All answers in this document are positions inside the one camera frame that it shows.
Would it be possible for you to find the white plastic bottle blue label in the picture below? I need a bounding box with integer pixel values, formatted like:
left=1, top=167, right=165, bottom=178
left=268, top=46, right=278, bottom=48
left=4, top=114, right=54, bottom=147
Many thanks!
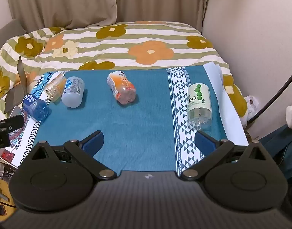
left=61, top=76, right=85, bottom=108

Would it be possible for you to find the yellow object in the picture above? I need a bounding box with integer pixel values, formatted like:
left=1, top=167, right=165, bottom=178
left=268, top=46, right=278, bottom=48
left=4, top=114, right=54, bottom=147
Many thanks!
left=0, top=179, right=16, bottom=220

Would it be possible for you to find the white plastic bag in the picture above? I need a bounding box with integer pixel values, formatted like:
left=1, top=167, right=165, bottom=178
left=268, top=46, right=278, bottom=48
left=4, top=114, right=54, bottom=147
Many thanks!
left=241, top=95, right=260, bottom=126

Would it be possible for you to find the orange label plastic bottle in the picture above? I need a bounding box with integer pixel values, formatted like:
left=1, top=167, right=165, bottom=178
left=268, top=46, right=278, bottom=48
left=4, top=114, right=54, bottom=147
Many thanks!
left=107, top=71, right=137, bottom=105

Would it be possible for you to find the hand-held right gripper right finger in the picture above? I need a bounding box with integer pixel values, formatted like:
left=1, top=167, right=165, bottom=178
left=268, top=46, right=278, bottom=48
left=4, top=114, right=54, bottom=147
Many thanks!
left=180, top=131, right=270, bottom=180

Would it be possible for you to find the clear yellowish plastic bottle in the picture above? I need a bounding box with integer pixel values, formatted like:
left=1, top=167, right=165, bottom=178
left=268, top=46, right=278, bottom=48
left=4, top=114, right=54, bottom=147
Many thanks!
left=44, top=73, right=67, bottom=103

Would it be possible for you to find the green label clear plastic bottle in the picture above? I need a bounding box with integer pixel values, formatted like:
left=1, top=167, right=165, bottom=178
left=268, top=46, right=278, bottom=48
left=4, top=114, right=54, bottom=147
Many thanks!
left=186, top=83, right=213, bottom=131

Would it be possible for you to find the floral striped blanket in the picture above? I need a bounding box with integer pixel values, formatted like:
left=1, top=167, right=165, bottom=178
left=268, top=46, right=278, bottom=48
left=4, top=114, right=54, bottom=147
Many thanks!
left=0, top=21, right=248, bottom=124

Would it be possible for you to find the beige curtain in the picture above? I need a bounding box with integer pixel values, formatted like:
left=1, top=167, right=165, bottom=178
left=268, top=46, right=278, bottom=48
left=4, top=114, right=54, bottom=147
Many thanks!
left=5, top=0, right=118, bottom=32
left=111, top=0, right=209, bottom=35

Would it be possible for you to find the grey headboard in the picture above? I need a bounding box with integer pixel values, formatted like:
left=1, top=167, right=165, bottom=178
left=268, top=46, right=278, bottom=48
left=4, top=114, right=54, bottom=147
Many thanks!
left=0, top=19, right=26, bottom=60

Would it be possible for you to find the black cable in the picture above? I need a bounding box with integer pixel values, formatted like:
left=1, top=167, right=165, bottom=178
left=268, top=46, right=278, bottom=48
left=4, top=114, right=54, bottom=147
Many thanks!
left=246, top=65, right=292, bottom=126

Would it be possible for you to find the blue denim cloth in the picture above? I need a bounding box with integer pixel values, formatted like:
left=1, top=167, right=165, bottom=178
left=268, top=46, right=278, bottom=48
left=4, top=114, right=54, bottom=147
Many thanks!
left=258, top=123, right=292, bottom=182

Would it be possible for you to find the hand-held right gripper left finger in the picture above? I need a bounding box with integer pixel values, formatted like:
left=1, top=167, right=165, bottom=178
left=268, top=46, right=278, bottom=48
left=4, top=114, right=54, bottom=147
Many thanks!
left=24, top=131, right=117, bottom=180

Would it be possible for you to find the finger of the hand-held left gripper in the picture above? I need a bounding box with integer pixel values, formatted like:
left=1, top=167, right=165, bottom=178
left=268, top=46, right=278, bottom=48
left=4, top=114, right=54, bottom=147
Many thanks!
left=0, top=114, right=25, bottom=134

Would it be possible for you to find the teal patterned cloth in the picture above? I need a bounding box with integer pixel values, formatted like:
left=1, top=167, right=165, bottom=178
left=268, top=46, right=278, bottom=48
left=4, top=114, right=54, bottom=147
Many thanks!
left=31, top=62, right=249, bottom=175

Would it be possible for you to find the grey laptop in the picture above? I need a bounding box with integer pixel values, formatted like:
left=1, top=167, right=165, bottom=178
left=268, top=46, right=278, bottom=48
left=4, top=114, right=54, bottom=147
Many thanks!
left=4, top=55, right=29, bottom=114

